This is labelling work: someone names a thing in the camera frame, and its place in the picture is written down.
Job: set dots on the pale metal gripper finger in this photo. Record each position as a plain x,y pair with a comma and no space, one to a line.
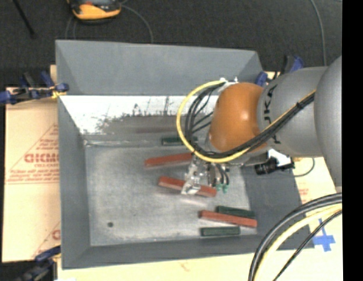
196,189
187,186

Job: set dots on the red-brown block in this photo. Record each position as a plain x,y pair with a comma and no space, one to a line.
169,183
167,160
225,217

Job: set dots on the dark green flat block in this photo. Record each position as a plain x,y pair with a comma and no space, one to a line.
219,231
237,211
171,141

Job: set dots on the grey metal bin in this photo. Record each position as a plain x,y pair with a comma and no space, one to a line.
134,203

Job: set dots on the black cylinder on white bracket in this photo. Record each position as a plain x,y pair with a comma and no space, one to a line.
267,167

